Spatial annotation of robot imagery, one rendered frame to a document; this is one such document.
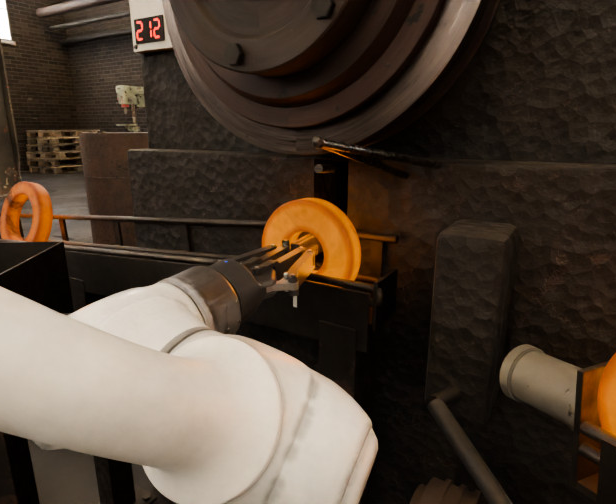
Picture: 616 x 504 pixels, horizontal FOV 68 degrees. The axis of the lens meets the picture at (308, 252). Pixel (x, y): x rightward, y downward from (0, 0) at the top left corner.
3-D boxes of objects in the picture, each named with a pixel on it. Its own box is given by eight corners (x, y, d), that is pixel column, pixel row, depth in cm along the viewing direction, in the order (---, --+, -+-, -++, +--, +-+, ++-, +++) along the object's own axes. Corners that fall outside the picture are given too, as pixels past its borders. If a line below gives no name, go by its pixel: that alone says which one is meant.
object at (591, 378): (623, 461, 43) (632, 353, 41) (630, 464, 42) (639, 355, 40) (569, 485, 40) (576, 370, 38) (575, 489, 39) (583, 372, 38)
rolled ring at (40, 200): (-4, 253, 116) (10, 254, 119) (35, 258, 107) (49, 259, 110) (3, 182, 117) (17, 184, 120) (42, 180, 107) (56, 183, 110)
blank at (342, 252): (268, 201, 72) (254, 203, 69) (356, 194, 63) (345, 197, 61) (280, 295, 74) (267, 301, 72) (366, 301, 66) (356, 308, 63)
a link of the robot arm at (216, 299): (214, 373, 45) (251, 345, 50) (203, 290, 42) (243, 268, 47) (152, 350, 50) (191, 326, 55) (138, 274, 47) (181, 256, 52)
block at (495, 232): (443, 374, 68) (457, 215, 61) (500, 389, 64) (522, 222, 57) (421, 411, 59) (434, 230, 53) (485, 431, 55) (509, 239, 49)
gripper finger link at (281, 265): (248, 267, 54) (257, 269, 54) (299, 241, 63) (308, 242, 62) (250, 297, 56) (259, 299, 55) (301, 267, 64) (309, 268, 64)
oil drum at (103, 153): (140, 236, 394) (130, 130, 370) (190, 245, 364) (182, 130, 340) (76, 252, 345) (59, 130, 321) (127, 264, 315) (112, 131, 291)
